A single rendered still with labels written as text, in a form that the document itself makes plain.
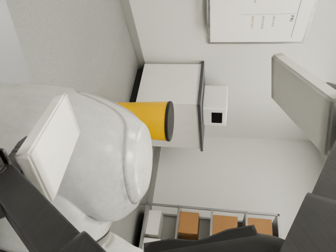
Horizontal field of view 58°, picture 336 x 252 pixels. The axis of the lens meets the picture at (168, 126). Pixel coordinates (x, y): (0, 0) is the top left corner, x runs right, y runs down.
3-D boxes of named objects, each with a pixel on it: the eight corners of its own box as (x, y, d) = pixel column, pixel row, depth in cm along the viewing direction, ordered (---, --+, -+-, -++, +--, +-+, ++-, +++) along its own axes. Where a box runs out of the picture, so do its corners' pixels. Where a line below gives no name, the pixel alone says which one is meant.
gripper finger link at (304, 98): (331, 100, 13) (349, 97, 13) (270, 54, 19) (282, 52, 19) (325, 159, 14) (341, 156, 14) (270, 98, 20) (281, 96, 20)
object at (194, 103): (137, 60, 410) (229, 60, 389) (151, 110, 505) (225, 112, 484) (126, 102, 372) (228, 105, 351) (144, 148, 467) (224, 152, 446)
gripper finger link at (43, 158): (53, 205, 14) (37, 208, 14) (81, 131, 20) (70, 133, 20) (28, 153, 13) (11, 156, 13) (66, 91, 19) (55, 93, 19)
